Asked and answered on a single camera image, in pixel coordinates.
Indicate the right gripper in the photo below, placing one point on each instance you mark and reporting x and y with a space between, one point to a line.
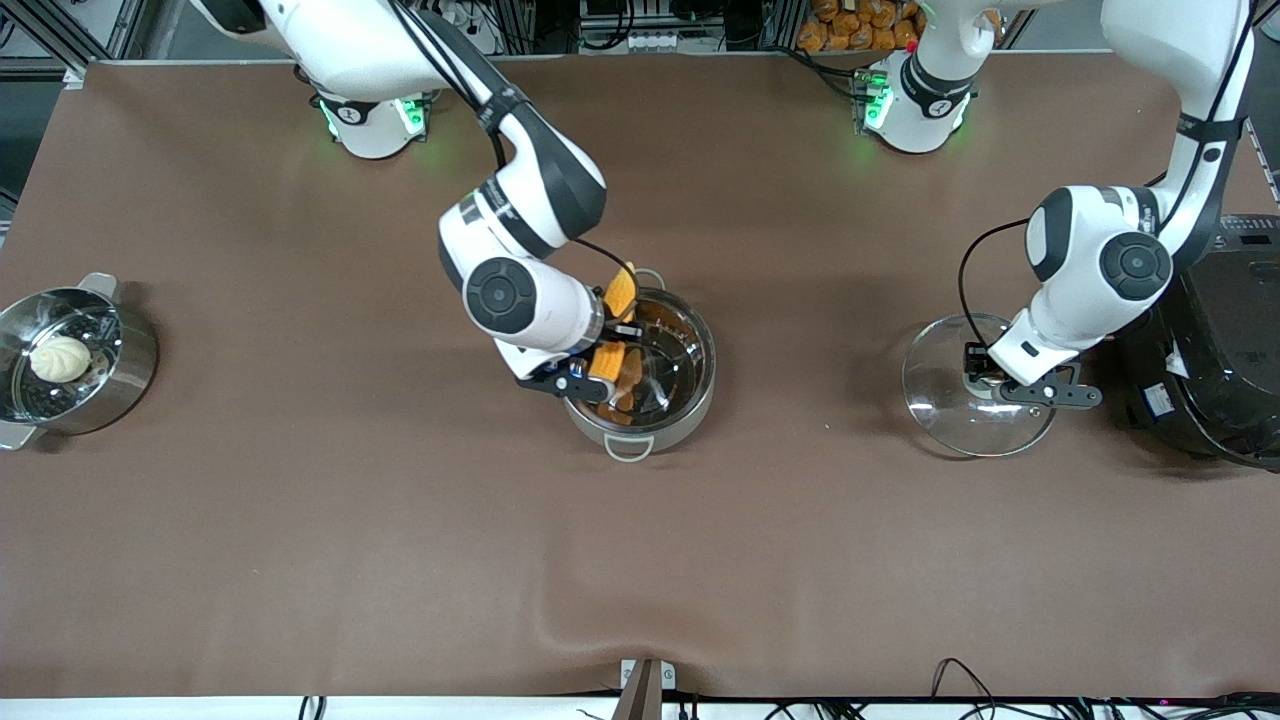
622 329

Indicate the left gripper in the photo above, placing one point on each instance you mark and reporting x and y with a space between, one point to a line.
973 360

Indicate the yellow corn cob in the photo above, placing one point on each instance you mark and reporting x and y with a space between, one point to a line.
622 292

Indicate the glass pot lid with knob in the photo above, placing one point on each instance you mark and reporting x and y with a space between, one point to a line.
950 420

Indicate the steel steamer pot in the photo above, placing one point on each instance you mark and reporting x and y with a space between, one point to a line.
135 375

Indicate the black rice cooker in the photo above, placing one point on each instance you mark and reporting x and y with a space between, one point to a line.
1220 400

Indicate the small white power strip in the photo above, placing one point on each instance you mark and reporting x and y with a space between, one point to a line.
652 42

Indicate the metal table edge clamp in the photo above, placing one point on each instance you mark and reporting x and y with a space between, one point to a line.
645 690

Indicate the large white power strip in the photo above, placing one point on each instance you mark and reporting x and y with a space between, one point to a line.
475 32

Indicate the brown table cover mat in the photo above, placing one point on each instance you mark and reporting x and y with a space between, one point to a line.
300 550

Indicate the bag of orange bread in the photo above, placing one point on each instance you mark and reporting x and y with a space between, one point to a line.
850 30

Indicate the white steamed bun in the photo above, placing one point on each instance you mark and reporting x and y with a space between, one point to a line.
60 358

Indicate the perforated steel steamer basket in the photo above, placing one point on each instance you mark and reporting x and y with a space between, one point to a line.
40 400

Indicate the metal corner bracket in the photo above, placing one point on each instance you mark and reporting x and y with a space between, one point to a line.
72 76

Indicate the aluminium frame rail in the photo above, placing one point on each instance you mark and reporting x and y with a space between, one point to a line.
40 22

